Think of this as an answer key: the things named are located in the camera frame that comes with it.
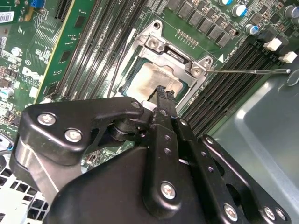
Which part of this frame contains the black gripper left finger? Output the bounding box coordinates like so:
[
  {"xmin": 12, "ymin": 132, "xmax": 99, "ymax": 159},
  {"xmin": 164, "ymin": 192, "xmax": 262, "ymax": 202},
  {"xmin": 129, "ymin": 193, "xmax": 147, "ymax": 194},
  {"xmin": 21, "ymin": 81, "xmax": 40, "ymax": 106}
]
[{"xmin": 9, "ymin": 85, "xmax": 185, "ymax": 218}]

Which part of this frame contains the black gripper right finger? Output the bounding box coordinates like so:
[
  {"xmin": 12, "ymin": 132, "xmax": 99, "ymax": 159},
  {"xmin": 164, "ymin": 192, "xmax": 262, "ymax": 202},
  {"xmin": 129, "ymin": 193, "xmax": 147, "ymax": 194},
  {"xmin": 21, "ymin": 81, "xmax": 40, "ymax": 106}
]
[{"xmin": 167, "ymin": 90, "xmax": 293, "ymax": 224}]

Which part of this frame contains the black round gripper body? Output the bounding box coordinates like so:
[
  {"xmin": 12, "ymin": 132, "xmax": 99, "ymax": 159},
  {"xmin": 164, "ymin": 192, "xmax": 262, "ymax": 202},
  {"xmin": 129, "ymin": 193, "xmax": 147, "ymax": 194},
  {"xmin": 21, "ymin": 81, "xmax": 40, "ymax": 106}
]
[{"xmin": 44, "ymin": 147, "xmax": 220, "ymax": 224}]

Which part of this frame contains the wire locking lever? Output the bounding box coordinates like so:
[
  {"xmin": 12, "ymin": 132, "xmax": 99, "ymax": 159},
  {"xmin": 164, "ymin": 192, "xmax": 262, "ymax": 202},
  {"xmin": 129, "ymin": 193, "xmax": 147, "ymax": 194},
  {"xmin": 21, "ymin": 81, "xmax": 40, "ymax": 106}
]
[
  {"xmin": 205, "ymin": 68, "xmax": 292, "ymax": 75},
  {"xmin": 107, "ymin": 28, "xmax": 137, "ymax": 96}
]

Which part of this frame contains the silver square CPU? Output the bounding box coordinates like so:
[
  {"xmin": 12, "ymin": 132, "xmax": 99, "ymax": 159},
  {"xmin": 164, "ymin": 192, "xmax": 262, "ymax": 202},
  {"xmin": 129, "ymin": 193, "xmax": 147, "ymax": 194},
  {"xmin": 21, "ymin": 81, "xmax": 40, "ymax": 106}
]
[{"xmin": 122, "ymin": 62, "xmax": 184, "ymax": 103}]

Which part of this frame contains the metal socket cover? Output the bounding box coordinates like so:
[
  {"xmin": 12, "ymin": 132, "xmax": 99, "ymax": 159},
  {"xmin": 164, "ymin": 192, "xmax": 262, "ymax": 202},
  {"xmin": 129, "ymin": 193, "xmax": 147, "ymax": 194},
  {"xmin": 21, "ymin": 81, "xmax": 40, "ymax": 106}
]
[{"xmin": 118, "ymin": 45, "xmax": 207, "ymax": 110}]

